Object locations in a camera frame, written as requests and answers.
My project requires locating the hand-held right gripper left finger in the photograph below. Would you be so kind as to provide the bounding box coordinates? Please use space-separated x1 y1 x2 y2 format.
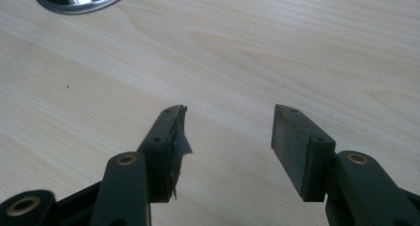
89 104 193 226

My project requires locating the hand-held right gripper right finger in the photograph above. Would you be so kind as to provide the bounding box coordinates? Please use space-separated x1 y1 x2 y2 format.
270 103 420 226

